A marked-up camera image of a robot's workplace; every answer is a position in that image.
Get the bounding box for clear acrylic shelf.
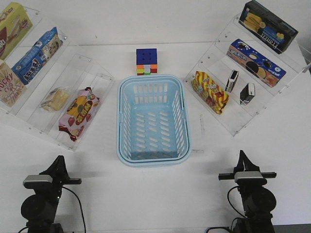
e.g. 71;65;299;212
0;6;114;150
184;15;311;135

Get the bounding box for beige Pocky box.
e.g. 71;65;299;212
0;60;27;107

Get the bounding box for blue cookie bag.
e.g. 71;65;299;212
12;27;63;85

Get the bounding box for left black cable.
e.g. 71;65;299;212
17;186;86;233

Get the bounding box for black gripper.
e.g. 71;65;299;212
38;155;82;192
218;150;276;186

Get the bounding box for light blue plastic basket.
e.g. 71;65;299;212
117;74;192;167

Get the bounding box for black white tissue pack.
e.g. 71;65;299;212
225;70;239;93

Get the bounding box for black cable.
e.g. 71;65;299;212
206;186;246;233
17;186;86;233

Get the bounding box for left clear acrylic shelf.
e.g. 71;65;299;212
0;6;114;150

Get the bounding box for right black cable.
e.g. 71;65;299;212
206;186;246;233

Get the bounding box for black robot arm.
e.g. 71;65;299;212
21;155;82;233
218;150;276;233

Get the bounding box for right clear acrylic shelf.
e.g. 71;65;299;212
184;15;311;135

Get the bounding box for pink strawberry snack bag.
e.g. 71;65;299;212
58;87;100;141

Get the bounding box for multicolour puzzle cube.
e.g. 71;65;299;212
136;48;158;75

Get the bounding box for black Franzzi cookie box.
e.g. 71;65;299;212
239;0;298;54

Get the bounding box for blue sandwich cookie box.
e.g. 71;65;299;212
226;39;286;87

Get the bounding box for bread slice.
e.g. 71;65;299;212
40;87;70;112

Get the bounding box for yellow green biscuit box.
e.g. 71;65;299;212
0;2;33;60

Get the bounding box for red yellow striped snack bag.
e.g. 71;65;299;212
191;71;229;114

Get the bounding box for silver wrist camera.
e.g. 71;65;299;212
234;171;264;185
23;175;53;189

